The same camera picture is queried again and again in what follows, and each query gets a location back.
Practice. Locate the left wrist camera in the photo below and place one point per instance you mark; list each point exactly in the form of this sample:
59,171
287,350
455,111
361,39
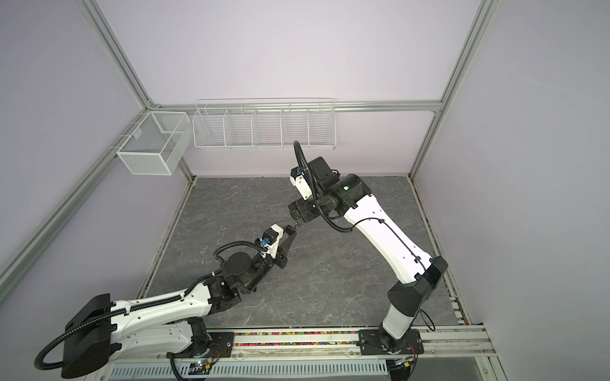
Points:
270,241

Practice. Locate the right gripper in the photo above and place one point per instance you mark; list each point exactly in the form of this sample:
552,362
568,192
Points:
300,209

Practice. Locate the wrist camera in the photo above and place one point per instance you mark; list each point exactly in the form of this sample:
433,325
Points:
300,183
270,241

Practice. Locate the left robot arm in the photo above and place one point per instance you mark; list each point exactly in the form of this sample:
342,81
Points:
105,330

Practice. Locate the white wire basket long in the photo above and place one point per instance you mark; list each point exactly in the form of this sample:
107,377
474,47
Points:
264,123

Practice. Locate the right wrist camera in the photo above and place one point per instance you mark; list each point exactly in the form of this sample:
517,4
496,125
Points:
300,183

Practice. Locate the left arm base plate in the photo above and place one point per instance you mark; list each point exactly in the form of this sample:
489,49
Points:
217,345

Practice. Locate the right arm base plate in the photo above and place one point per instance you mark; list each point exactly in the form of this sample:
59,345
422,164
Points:
377,342

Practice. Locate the aluminium frame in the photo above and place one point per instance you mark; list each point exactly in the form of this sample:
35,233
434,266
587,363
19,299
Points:
49,229

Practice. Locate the aluminium front rail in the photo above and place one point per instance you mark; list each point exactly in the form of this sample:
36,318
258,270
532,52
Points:
304,344

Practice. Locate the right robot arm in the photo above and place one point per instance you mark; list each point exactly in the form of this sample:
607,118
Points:
347,204

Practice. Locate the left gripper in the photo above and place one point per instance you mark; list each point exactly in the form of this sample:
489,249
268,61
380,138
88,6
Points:
281,259

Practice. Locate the white mesh box basket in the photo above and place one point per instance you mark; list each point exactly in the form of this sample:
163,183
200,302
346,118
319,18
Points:
157,143

